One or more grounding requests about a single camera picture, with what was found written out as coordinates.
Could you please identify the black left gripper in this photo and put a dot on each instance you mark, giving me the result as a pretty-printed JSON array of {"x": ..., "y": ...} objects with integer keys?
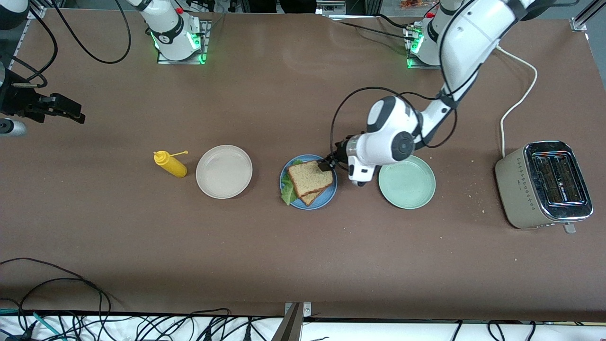
[{"x": 339, "y": 150}]

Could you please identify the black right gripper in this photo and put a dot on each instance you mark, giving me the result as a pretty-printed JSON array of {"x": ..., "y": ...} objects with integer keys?
[{"x": 20, "y": 102}]

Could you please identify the brown toast slice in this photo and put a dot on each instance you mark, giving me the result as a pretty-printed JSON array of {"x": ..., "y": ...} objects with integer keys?
[
  {"x": 311, "y": 198},
  {"x": 310, "y": 177}
]

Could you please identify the green lettuce leaf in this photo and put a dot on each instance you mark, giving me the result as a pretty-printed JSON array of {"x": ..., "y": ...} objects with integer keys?
[{"x": 287, "y": 192}]

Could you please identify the yellow squeeze bottle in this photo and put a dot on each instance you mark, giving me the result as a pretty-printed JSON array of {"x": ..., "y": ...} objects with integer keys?
[{"x": 173, "y": 165}]

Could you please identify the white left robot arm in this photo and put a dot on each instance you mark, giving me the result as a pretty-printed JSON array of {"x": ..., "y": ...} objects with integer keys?
[{"x": 473, "y": 33}]

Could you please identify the blue round plate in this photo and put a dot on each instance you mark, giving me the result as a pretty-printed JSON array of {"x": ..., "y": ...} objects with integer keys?
[{"x": 331, "y": 192}]

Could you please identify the mint green round plate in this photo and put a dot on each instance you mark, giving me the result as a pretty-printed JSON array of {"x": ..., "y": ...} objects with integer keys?
[{"x": 407, "y": 184}]

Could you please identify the beige round plate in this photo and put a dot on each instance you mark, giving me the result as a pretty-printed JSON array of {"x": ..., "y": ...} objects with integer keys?
[{"x": 224, "y": 172}]

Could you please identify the grey metal bar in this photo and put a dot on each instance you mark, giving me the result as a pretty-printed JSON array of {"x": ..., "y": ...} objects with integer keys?
[{"x": 289, "y": 327}]

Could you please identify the orange snack packet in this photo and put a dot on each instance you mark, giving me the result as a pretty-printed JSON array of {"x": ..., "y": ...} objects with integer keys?
[{"x": 414, "y": 4}]

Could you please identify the beige chrome toaster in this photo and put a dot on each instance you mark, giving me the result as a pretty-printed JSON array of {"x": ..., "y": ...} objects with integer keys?
[{"x": 516, "y": 189}]

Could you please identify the aluminium frame rail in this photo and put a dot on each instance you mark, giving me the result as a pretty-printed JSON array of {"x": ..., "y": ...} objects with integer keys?
[{"x": 21, "y": 40}]

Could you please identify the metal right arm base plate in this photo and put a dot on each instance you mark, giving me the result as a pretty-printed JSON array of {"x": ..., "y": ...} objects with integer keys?
[{"x": 182, "y": 61}]

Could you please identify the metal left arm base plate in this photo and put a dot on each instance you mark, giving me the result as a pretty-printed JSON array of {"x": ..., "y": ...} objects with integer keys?
[{"x": 416, "y": 64}]

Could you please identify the silver corner bracket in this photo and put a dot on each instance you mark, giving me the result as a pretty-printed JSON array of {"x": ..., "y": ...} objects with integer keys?
[{"x": 307, "y": 310}]

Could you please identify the aluminium frame profile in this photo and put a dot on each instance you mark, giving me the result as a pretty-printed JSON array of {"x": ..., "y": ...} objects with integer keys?
[{"x": 578, "y": 23}]

